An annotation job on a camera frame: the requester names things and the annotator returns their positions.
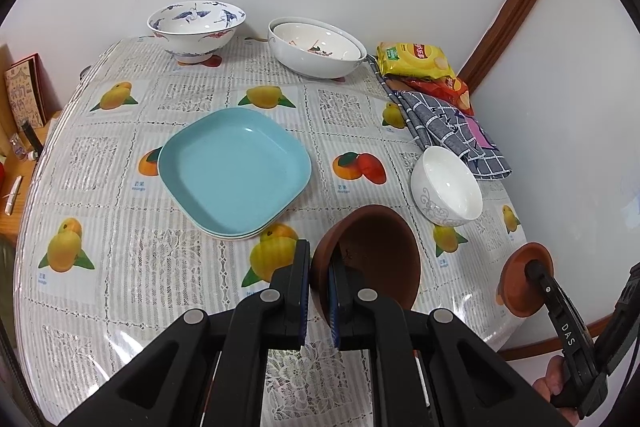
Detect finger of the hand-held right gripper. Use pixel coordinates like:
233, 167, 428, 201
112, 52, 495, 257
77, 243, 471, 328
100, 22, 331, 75
596, 262, 640, 371
525, 260, 602, 374

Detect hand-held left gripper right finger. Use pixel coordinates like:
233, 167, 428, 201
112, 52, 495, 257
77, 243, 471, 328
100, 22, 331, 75
327, 257, 576, 427

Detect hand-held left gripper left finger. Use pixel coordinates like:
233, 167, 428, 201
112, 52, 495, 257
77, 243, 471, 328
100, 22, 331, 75
57, 239, 312, 427

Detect green square plate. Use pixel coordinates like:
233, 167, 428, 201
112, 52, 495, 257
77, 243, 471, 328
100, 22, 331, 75
165, 187, 301, 242

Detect blue square plate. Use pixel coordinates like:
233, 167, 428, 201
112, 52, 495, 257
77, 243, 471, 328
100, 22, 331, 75
157, 108, 312, 235

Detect white bowl grey scroll pattern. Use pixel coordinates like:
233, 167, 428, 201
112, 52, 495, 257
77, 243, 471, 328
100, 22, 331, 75
411, 146, 484, 228

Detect person's right hand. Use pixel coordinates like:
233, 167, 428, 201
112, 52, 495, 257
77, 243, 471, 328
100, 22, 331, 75
532, 354, 577, 427

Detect brown wooden baseboard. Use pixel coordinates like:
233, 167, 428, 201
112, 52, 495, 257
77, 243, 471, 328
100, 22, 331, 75
500, 307, 621, 360

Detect fruit print tablecloth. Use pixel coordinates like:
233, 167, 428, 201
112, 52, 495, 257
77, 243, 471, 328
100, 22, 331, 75
15, 36, 531, 427

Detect pink paper note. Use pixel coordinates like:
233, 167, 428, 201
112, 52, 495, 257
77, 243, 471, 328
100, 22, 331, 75
465, 117, 488, 148

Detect grey checked cloth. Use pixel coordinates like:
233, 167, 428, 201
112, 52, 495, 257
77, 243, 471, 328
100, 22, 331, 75
367, 56, 513, 180

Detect large plain white bowl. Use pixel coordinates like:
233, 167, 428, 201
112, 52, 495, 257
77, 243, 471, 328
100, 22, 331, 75
267, 17, 368, 78

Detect red chip bag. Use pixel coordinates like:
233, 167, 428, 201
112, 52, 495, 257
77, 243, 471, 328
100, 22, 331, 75
400, 76, 475, 116

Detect yellow chip bag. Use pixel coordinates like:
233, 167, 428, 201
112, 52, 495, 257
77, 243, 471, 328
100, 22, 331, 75
376, 42, 456, 82

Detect white bowl red print inside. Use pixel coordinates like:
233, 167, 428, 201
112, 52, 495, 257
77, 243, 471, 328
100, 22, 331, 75
272, 22, 362, 62

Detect wooden side table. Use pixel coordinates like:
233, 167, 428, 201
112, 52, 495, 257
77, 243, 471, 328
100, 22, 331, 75
0, 109, 63, 258

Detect white bowl blue bird pattern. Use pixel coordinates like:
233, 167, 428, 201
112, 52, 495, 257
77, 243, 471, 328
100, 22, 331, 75
146, 0, 247, 64

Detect white stick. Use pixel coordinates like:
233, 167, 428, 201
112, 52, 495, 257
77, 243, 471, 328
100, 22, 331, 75
4, 175, 24, 216

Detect small black object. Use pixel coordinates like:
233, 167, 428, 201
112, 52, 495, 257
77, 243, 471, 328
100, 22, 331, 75
20, 119, 42, 154

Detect small clear bottle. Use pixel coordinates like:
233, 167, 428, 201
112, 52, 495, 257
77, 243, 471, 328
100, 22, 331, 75
10, 133, 40, 162

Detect patterned brown box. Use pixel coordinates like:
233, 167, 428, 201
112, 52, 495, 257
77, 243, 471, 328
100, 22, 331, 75
4, 53, 49, 128

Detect brown wooden door frame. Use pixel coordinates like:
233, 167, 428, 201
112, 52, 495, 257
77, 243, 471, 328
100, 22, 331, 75
457, 0, 568, 96

